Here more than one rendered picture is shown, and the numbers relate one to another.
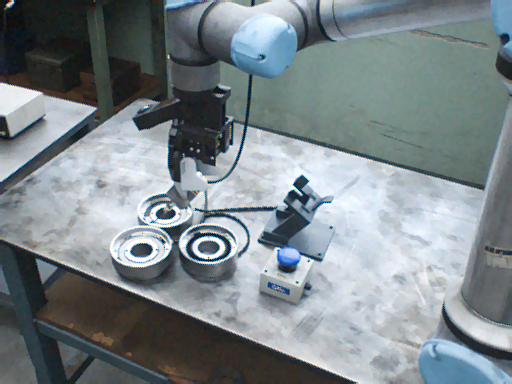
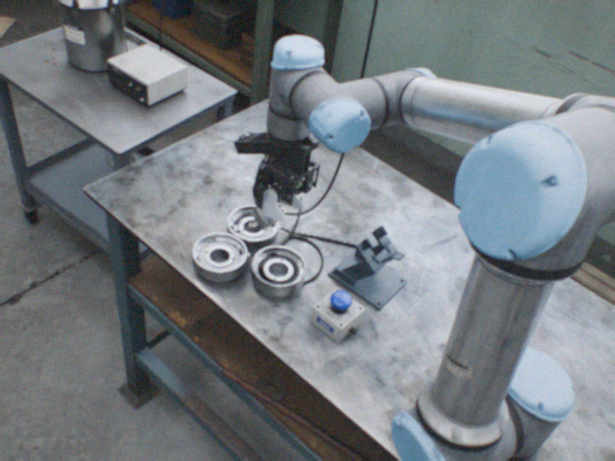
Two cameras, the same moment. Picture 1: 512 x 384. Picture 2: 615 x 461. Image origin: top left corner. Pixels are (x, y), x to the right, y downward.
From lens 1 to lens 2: 0.31 m
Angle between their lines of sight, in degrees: 12
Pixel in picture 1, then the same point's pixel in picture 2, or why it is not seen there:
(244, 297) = (294, 323)
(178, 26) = (276, 84)
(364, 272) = (414, 332)
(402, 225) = not seen: hidden behind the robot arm
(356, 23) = (426, 122)
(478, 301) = (437, 393)
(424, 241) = not seen: hidden behind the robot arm
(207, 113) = (293, 158)
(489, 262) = (447, 366)
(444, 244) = not seen: hidden behind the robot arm
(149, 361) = (210, 350)
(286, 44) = (357, 128)
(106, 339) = (180, 319)
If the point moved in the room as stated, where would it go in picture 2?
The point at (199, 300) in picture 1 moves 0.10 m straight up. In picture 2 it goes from (254, 314) to (258, 279)
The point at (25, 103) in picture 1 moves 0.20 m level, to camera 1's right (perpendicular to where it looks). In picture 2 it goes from (168, 75) to (233, 95)
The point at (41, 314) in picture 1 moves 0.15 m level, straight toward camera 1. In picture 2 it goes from (133, 281) to (132, 332)
